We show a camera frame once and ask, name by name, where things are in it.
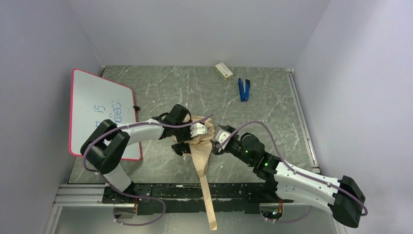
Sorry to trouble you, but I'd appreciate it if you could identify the beige folding umbrella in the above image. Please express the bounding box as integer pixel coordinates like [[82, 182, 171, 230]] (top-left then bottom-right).
[[171, 118, 217, 231]]

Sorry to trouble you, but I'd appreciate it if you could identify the pink framed whiteboard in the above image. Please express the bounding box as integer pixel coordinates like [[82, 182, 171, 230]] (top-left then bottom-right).
[[69, 69, 138, 157]]

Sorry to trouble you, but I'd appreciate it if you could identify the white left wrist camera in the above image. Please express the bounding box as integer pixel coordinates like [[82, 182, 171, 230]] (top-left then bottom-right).
[[190, 123, 208, 137]]

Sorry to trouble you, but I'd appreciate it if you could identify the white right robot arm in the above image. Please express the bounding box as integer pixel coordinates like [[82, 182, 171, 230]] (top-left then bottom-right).
[[211, 125, 366, 228]]

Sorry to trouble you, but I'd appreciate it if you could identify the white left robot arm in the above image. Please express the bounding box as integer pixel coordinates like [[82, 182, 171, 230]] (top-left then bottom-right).
[[80, 104, 207, 195]]

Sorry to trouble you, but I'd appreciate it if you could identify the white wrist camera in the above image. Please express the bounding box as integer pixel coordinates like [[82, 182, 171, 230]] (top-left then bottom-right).
[[190, 123, 208, 137], [215, 129, 231, 144]]

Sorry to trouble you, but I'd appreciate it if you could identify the blue stapler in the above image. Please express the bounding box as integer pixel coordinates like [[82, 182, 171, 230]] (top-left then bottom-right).
[[238, 78, 250, 102]]

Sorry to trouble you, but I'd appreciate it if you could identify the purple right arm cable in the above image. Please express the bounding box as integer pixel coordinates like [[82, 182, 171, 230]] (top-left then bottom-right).
[[215, 121, 369, 216]]

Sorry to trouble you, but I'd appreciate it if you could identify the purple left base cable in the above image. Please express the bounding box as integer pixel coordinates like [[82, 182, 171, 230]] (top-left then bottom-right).
[[96, 171, 167, 227]]

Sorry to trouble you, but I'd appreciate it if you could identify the small white red box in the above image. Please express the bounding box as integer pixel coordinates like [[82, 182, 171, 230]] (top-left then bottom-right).
[[215, 62, 233, 80]]

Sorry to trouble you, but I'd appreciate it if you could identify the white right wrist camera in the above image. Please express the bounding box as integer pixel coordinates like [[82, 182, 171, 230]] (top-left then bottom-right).
[[215, 129, 231, 144]]

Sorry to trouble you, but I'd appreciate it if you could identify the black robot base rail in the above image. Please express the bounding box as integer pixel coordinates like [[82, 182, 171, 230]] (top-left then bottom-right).
[[101, 183, 280, 215]]

